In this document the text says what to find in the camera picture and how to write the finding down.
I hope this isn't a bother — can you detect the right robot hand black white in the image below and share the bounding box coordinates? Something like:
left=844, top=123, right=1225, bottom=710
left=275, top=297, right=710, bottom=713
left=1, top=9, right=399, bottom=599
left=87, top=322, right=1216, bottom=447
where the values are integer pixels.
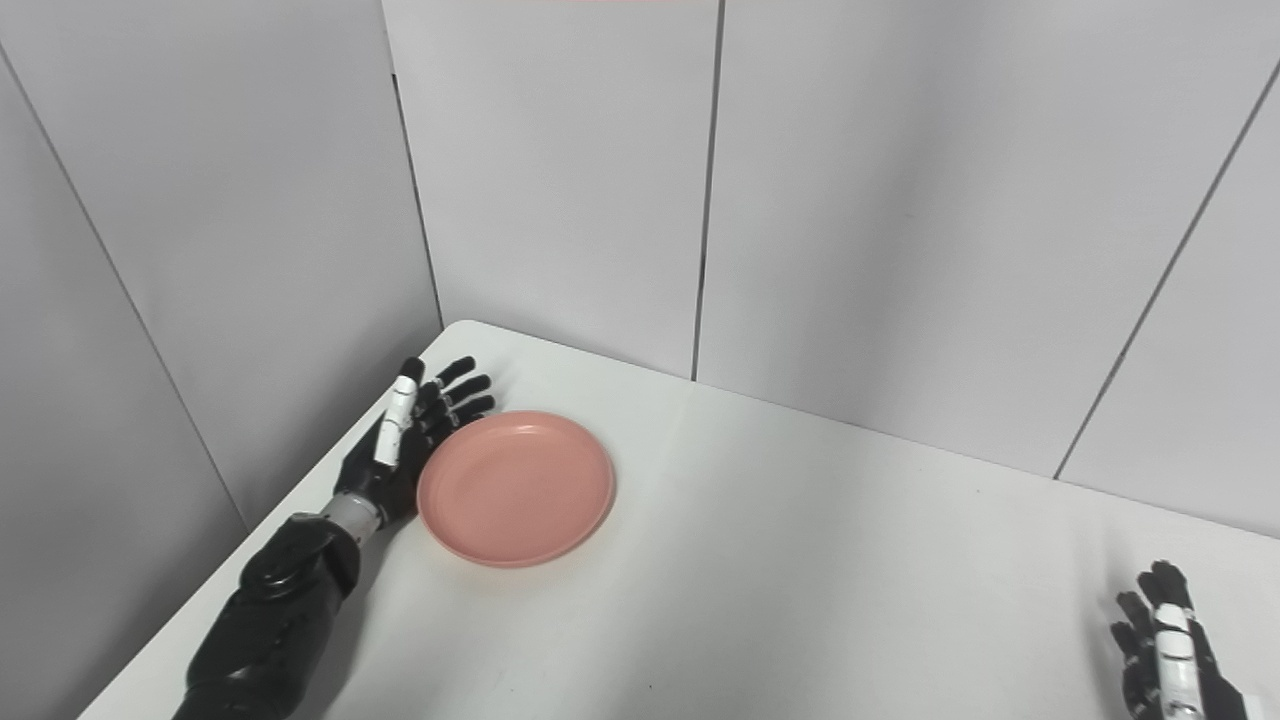
left=1108, top=560, right=1263, bottom=720

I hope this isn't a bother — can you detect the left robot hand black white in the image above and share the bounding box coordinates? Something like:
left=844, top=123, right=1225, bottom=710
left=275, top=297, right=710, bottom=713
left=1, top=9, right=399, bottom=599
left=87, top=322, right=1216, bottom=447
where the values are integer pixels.
left=332, top=356, right=497, bottom=523

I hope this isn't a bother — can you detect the pink round plate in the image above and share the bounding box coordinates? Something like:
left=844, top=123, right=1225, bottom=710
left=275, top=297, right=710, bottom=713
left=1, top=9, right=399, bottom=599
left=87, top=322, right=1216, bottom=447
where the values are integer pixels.
left=416, top=410, right=616, bottom=569

